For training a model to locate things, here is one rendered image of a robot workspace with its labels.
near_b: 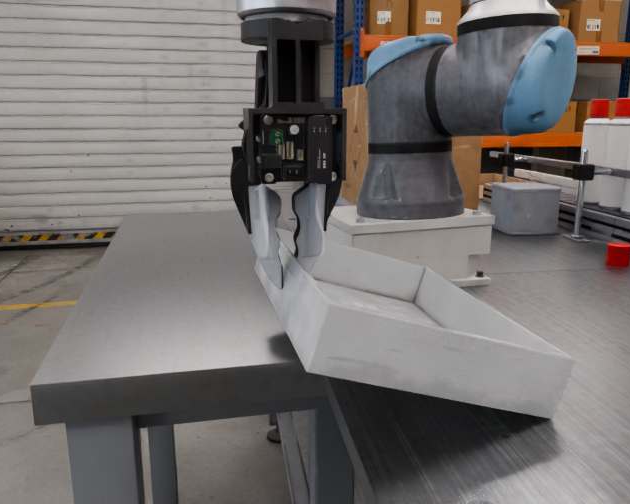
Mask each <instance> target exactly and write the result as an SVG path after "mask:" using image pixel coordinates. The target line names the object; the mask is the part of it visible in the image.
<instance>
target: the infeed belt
mask: <svg viewBox="0 0 630 504"><path fill-rule="evenodd" d="M576 196H577V195H573V194H569V193H564V192H561V195H560V202H562V203H566V204H570V205H574V206H576ZM583 208H585V209H589V210H593V211H597V212H601V213H604V214H608V215H612V216H616V217H620V218H624V219H628V220H630V215H626V214H622V213H620V211H621V210H608V209H602V208H599V205H584V204H583Z"/></svg>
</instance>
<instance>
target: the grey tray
mask: <svg viewBox="0 0 630 504"><path fill-rule="evenodd" d="M276 231H277V233H278V235H279V238H280V247H279V250H278V254H279V257H280V261H281V263H282V265H283V289H278V288H277V287H276V286H275V285H274V284H273V282H272V281H271V280H270V279H269V277H268V276H267V275H266V273H265V271H264V270H263V268H262V266H261V264H260V261H259V259H258V257H257V260H256V264H255V267H254V268H255V270H256V272H257V274H258V276H259V278H260V280H261V282H262V284H263V286H264V288H265V290H266V292H267V294H268V296H269V298H270V300H271V302H272V304H273V306H274V308H275V310H276V312H277V314H278V316H279V318H280V320H281V322H282V324H283V326H284V328H285V330H286V332H287V334H288V336H289V338H290V340H291V342H292V344H293V346H294V348H295V350H296V352H297V354H298V356H299V358H300V360H301V362H302V364H303V366H304V368H305V370H306V372H308V373H314V374H319V375H324V376H329V377H335V378H340V379H345V380H350V381H355V382H361V383H366V384H371V385H376V386H382V387H387V388H392V389H397V390H402V391H408V392H413V393H418V394H423V395H428V396H434V397H439V398H444V399H449V400H455V401H460V402H465V403H470V404H475V405H481V406H486V407H491V408H496V409H502V410H507V411H512V412H517V413H522V414H528V415H533V416H538V417H543V418H548V419H552V417H553V414H554V412H555V409H556V407H557V404H558V402H559V399H560V397H561V394H562V392H563V389H564V386H565V384H566V381H567V379H568V376H569V374H570V371H571V369H572V366H573V364H574V361H575V359H574V358H573V357H571V356H569V355H568V354H566V353H565V352H563V351H561V350H560V349H558V348H557V347H555V346H553V345H552V344H550V343H549V342H547V341H545V340H544V339H542V338H541V337H539V336H537V335H536V334H534V333H533V332H531V331H529V330H528V329H526V328H524V327H523V326H521V325H520V324H518V323H516V322H515V321H513V320H512V319H510V318H508V317H507V316H505V315H504V314H502V313H500V312H499V311H497V310H496V309H494V308H492V307H491V306H489V305H488V304H486V303H484V302H483V301H481V300H480V299H478V298H476V297H475V296H473V295H472V294H470V293H468V292H467V291H465V290H463V289H462V288H460V287H459V286H457V285H455V284H454V283H452V282H451V281H449V280H447V279H446V278H444V277H443V276H441V275H439V274H438V273H436V272H435V271H433V270H431V269H430V268H428V267H425V266H422V265H418V264H414V263H410V262H406V261H403V260H399V259H395V258H391V257H387V256H383V255H380V254H376V253H372V252H368V251H364V250H361V249H357V248H353V247H349V246H345V245H342V244H338V243H334V242H330V241H326V240H325V247H324V252H323V254H322V255H321V256H318V257H317V260H316V262H315V264H314V267H313V269H312V270H311V272H310V274H309V272H308V271H307V270H306V269H305V267H304V266H303V265H302V264H301V263H300V261H299V260H298V259H297V258H296V257H295V255H294V253H295V249H296V247H295V244H294V239H293V236H294V233H295V232H292V231H288V230H284V229H281V228H277V227H276Z"/></svg>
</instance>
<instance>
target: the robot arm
mask: <svg viewBox="0 0 630 504"><path fill-rule="evenodd" d="M236 4H237V16H238V17H239V18H240V19H241V20H242V21H244V22H242V23H241V42H242V43H244V44H248V45H254V46H264V47H267V50H259V51H258V52H257V55H256V74H255V106H254V108H243V121H241V122H240V123H239V124H238V127H239V128H241V129H242V130H244V133H243V138H242V142H241V146H233V147H232V148H231V150H232V154H233V162H232V166H231V173H230V185H231V191H232V195H233V199H234V201H235V204H236V206H237V209H238V211H239V213H240V216H241V218H242V220H243V223H244V225H245V228H246V230H247V232H248V235H249V238H250V240H251V242H252V245H253V247H254V249H255V252H256V254H257V257H258V259H259V261H260V264H261V266H262V268H263V270H264V271H265V273H266V275H267V276H268V277H269V279H270V280H271V281H272V282H273V284H274V285H275V286H276V287H277V288H278V289H283V265H282V263H281V261H280V257H279V254H278V250H279V247H280V238H279V235H278V233H277V231H276V221H277V219H278V217H279V215H280V213H281V198H280V196H279V195H278V194H277V193H276V192H275V191H273V190H272V189H270V188H269V187H267V186H266V184H276V182H298V181H307V182H308V183H306V184H305V185H303V186H302V187H301V188H299V189H298V190H297V191H295V192H294V193H293V194H292V210H293V212H294V214H295V215H296V217H297V228H296V230H295V233H294V236H293V239H294V244H295V247H296V249H295V253H294V255H295V257H296V258H297V259H298V260H299V261H300V263H301V264H302V265H303V266H304V267H305V269H306V270H307V271H308V272H309V274H310V272H311V270H312V269H313V267H314V264H315V262H316V260H317V257H318V256H321V255H322V254H323V252H324V247H325V236H326V231H327V221H328V219H329V216H330V214H331V212H332V210H333V208H334V206H335V204H336V202H337V199H338V197H339V194H340V190H341V184H342V181H346V144H347V108H325V107H324V102H320V46H324V45H329V44H332V43H334V23H332V22H330V21H332V20H333V19H334V18H335V17H336V0H236ZM559 19H560V14H559V12H558V11H556V10H555V9H554V8H553V7H552V6H551V5H550V4H549V3H548V2H547V0H470V8H469V10H468V12H467V13H466V14H465V15H464V16H463V17H462V18H461V20H460V21H459V22H458V23H457V43H455V44H454V42H453V39H452V38H451V37H450V36H449V35H446V34H437V33H435V34H422V35H420V36H409V37H405V38H401V39H397V40H394V41H391V42H388V43H385V44H383V45H381V46H379V47H377V48H376V49H375V50H373V51H372V53H371V54H370V56H369V58H368V60H367V78H366V81H365V88H366V89H367V131H368V162H367V165H366V169H365V172H364V176H363V179H362V183H361V186H360V189H359V193H358V196H357V215H359V216H361V217H366V218H373V219H385V220H425V219H439V218H447V217H453V216H458V215H461V214H463V213H464V207H465V199H464V194H463V191H462V188H461V185H460V181H459V178H458V175H457V172H456V169H455V165H454V162H453V159H452V137H461V136H499V135H507V136H510V137H516V136H519V135H521V134H534V133H542V132H545V131H547V130H549V129H551V128H552V127H553V126H554V125H555V124H556V123H557V122H558V121H559V120H560V118H561V117H562V115H563V113H564V111H565V110H566V108H567V106H568V103H569V101H570V98H571V95H572V91H573V87H574V83H575V78H576V70H577V52H576V51H575V49H576V41H575V38H574V35H573V34H572V32H571V31H570V30H569V29H567V28H564V27H561V26H559ZM341 128H342V130H341ZM340 140H341V163H340Z"/></svg>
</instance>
